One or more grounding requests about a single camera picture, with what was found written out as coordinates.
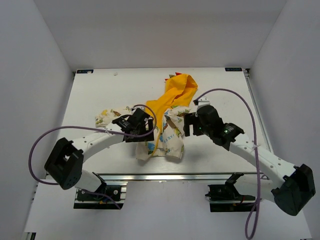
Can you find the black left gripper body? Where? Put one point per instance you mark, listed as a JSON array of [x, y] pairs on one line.
[[141, 129]]

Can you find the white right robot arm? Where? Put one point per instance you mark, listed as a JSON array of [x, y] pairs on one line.
[[290, 187]]

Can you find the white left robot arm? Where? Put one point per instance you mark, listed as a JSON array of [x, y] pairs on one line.
[[65, 162]]

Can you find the dark blue corner label left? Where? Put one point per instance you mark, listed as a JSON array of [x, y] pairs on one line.
[[84, 71]]

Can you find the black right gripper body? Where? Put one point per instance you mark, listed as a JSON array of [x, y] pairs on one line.
[[207, 132]]

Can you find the dark blue corner label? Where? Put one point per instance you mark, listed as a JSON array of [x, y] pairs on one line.
[[84, 71], [233, 69]]

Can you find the dark blue corner label right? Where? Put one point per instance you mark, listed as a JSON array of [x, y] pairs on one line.
[[233, 69]]

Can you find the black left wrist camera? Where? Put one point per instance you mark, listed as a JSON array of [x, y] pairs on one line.
[[132, 121]]

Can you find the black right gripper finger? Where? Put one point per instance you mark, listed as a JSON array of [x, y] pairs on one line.
[[197, 129], [190, 121]]

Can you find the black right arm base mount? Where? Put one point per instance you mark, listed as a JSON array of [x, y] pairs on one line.
[[225, 198]]

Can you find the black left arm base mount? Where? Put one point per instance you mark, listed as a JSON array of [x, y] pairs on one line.
[[111, 197]]

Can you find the aluminium right side rail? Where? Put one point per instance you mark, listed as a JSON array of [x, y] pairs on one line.
[[266, 138]]

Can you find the yellow dinosaur print kids jacket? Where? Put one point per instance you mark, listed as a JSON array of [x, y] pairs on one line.
[[170, 109]]

